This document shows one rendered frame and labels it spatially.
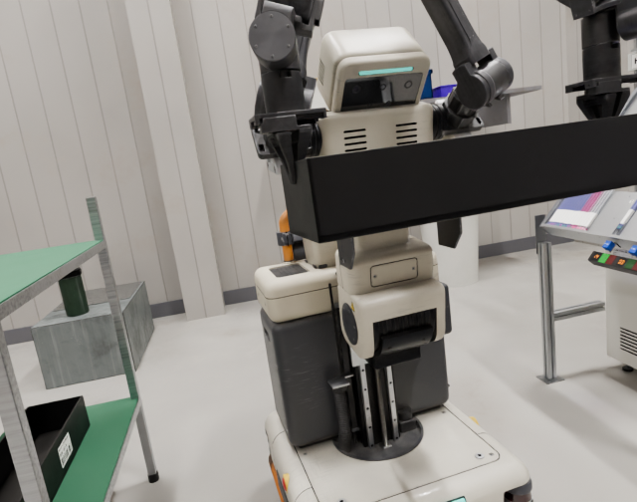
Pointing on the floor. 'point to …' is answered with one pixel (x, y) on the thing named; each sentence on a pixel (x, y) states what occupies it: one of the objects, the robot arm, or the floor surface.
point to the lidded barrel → (461, 264)
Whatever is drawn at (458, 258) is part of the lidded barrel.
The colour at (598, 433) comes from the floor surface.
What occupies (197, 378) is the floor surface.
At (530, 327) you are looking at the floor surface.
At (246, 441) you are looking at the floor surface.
